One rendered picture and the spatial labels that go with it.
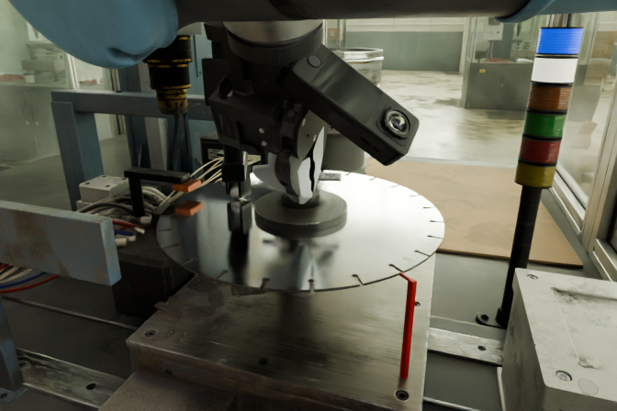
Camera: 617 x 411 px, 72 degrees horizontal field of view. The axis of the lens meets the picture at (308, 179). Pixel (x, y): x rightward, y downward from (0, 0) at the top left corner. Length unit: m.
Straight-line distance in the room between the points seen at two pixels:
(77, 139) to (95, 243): 0.55
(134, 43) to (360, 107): 0.21
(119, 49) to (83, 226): 0.27
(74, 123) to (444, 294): 0.75
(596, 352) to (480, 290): 0.35
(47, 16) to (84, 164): 0.79
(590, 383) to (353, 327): 0.22
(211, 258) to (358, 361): 0.17
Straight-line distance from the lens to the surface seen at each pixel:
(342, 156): 1.20
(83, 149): 0.97
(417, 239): 0.46
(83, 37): 0.18
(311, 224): 0.46
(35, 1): 0.19
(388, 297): 0.54
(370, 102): 0.34
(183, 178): 0.56
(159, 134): 1.16
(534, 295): 0.50
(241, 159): 0.49
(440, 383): 0.59
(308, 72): 0.33
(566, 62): 0.58
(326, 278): 0.38
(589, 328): 0.48
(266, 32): 0.29
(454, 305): 0.73
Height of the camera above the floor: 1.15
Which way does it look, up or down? 19 degrees down
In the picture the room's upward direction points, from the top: straight up
